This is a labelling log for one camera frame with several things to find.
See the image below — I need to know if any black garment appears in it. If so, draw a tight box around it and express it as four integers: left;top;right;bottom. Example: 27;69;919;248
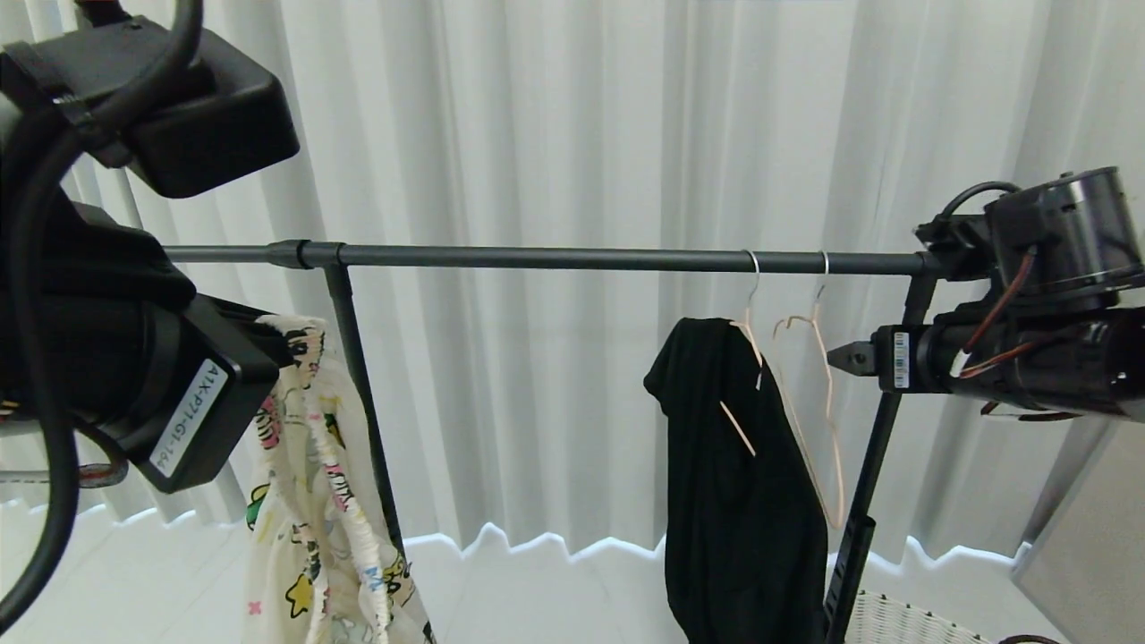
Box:
643;317;831;644

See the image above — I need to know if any black cable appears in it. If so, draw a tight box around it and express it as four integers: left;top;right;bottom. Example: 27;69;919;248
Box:
0;0;207;634
937;181;1022;226

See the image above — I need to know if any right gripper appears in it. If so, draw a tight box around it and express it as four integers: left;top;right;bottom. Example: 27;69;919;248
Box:
827;308;1116;416

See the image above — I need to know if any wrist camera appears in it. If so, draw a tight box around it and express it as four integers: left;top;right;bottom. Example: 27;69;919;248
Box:
913;213;996;284
0;13;301;201

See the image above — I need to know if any cream printed garment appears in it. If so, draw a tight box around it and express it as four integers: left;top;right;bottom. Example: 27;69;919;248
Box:
242;313;438;644

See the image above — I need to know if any black clothes rack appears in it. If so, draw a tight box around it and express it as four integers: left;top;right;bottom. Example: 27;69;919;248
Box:
165;239;996;644

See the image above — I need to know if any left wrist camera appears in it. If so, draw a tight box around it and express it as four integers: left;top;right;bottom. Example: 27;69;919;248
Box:
0;13;301;201

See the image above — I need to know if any pink clothes hanger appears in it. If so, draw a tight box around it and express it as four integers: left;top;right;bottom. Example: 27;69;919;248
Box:
770;251;847;531
717;250;767;458

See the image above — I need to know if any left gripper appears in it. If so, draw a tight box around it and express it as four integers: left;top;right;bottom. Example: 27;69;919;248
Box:
0;200;293;496

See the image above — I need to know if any white laundry basket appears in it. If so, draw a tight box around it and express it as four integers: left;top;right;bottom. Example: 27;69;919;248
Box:
844;589;1067;644

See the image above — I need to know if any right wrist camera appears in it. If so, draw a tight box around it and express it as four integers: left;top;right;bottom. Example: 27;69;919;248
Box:
913;213;996;284

